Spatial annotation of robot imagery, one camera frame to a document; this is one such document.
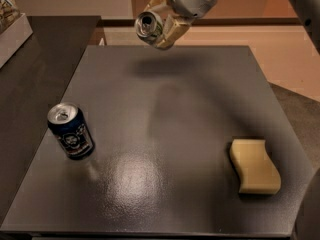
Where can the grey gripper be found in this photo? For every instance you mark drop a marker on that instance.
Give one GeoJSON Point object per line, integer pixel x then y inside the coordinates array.
{"type": "Point", "coordinates": [187, 0]}

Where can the white green 7up can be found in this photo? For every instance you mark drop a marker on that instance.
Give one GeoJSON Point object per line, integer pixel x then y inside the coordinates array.
{"type": "Point", "coordinates": [149, 27]}

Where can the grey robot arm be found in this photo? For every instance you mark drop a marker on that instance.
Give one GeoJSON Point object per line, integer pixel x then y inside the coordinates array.
{"type": "Point", "coordinates": [284, 35]}

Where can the dark blue soda can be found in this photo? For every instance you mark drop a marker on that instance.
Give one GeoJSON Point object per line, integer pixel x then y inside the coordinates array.
{"type": "Point", "coordinates": [67, 123]}

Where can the white box with snacks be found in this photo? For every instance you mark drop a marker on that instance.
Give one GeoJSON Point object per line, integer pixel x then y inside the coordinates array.
{"type": "Point", "coordinates": [15, 29]}

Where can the dark side table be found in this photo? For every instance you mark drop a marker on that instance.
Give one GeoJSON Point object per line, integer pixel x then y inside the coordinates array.
{"type": "Point", "coordinates": [34, 79]}

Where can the yellow sponge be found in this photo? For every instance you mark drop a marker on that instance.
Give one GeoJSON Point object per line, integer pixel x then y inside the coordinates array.
{"type": "Point", "coordinates": [256, 171]}

